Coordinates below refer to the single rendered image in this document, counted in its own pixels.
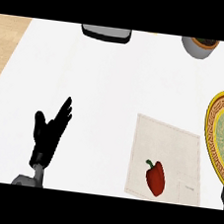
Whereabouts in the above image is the grey black appliance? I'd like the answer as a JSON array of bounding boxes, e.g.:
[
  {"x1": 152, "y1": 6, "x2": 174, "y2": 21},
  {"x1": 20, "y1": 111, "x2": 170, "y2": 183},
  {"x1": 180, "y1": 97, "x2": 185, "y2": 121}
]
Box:
[{"x1": 79, "y1": 24, "x2": 133, "y2": 45}]

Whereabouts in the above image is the beige cloth placemat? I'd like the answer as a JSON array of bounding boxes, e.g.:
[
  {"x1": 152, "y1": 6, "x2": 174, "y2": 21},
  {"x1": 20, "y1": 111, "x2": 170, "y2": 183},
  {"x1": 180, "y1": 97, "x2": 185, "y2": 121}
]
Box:
[{"x1": 122, "y1": 112, "x2": 211, "y2": 207}]

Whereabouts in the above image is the grey plant pot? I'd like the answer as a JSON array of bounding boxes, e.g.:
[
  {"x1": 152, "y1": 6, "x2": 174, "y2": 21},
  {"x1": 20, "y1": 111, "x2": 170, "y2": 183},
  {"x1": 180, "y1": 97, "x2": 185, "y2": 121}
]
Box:
[{"x1": 179, "y1": 37, "x2": 220, "y2": 61}]

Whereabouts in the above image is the yellow green patterned plate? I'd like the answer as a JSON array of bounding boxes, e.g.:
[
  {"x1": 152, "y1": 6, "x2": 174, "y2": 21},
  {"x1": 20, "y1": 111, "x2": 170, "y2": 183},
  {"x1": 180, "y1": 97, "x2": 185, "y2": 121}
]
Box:
[{"x1": 197, "y1": 87, "x2": 224, "y2": 186}]

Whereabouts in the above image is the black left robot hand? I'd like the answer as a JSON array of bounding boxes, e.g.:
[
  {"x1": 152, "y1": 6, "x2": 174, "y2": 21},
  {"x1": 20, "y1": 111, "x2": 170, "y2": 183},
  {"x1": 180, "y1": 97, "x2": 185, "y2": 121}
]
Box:
[{"x1": 28, "y1": 92, "x2": 76, "y2": 173}]

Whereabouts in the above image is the red bell pepper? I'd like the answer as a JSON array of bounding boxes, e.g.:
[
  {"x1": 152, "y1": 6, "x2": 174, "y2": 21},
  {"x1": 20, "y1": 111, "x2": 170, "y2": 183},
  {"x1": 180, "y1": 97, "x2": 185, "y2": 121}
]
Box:
[{"x1": 140, "y1": 158, "x2": 169, "y2": 199}]

